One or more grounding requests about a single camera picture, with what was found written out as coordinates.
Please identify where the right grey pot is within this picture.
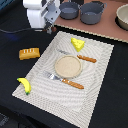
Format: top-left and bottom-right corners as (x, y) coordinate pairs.
(80, 1), (105, 25)

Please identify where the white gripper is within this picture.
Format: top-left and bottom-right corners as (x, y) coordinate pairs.
(26, 1), (60, 33)

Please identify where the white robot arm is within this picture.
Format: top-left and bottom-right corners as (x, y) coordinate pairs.
(23, 0), (60, 33)

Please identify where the round beige plate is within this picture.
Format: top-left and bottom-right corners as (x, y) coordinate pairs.
(55, 55), (82, 78)

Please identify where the beige bowl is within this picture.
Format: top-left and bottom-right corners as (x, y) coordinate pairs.
(116, 4), (128, 30)

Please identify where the woven grey placemat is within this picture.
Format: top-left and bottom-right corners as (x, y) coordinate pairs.
(12, 31), (113, 128)

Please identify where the yellow cheese wedge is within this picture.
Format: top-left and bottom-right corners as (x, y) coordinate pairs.
(71, 38), (84, 52)

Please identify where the grey pot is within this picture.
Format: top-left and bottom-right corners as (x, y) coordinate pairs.
(59, 2), (79, 20)
(80, 1), (105, 25)

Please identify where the orange bread loaf toy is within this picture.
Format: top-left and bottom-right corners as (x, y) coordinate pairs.
(19, 48), (40, 60)

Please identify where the yellow banana toy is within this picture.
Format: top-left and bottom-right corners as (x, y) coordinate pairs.
(17, 78), (31, 95)

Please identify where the brown sausage toy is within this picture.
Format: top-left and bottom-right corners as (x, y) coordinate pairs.
(50, 27), (57, 34)

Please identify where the knife with wooden handle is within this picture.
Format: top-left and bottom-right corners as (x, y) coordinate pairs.
(57, 49), (97, 63)

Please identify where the left grey pot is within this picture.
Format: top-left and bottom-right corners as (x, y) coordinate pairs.
(59, 2), (79, 20)

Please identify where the fork with wooden handle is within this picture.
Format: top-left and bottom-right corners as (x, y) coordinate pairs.
(43, 71), (84, 89)

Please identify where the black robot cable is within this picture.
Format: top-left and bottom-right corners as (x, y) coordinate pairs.
(0, 27), (46, 35)

